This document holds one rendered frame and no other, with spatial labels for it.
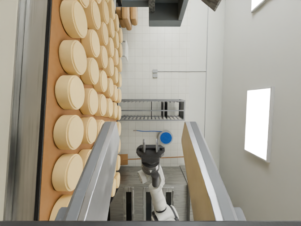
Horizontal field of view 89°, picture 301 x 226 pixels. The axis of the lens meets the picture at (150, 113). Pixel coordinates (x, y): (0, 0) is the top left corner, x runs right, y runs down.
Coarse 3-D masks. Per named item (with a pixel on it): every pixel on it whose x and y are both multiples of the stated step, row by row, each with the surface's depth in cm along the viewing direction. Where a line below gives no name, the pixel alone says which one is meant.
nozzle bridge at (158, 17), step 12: (132, 0) 74; (144, 0) 74; (156, 0) 71; (168, 0) 71; (180, 0) 67; (156, 12) 73; (168, 12) 73; (180, 12) 67; (156, 24) 75; (168, 24) 75; (180, 24) 75
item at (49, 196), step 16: (64, 32) 23; (48, 64) 19; (48, 80) 19; (48, 96) 19; (48, 112) 19; (64, 112) 23; (80, 112) 28; (48, 128) 19; (48, 144) 19; (80, 144) 28; (48, 160) 19; (48, 176) 19; (48, 192) 19; (64, 192) 23; (48, 208) 19
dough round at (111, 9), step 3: (111, 0) 42; (108, 3) 41; (111, 3) 42; (108, 6) 42; (111, 6) 42; (114, 6) 45; (108, 9) 42; (111, 9) 42; (114, 9) 45; (111, 12) 42; (114, 12) 45; (111, 15) 43; (114, 15) 45; (114, 18) 45
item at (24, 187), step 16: (32, 0) 23; (32, 16) 23; (32, 32) 23; (32, 48) 23; (32, 64) 23; (32, 80) 22; (32, 96) 22; (32, 112) 22; (32, 128) 22; (32, 144) 22; (16, 160) 22; (32, 160) 22; (16, 176) 21; (32, 176) 21; (16, 192) 21; (32, 192) 21; (16, 208) 21; (32, 208) 21
